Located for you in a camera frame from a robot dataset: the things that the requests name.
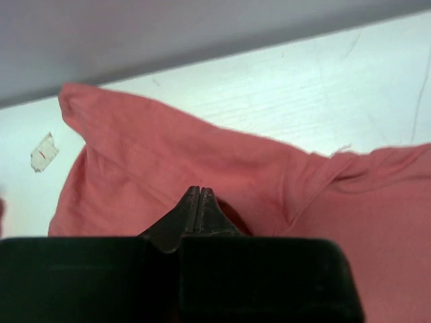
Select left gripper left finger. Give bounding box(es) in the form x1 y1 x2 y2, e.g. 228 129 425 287
139 186 199 253

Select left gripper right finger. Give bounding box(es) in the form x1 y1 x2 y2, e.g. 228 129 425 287
193 188 251 236

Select salmon pink t shirt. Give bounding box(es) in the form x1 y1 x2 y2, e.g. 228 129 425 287
48 84 430 322

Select small tape piece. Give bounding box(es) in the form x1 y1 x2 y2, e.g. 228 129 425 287
30 133 59 173

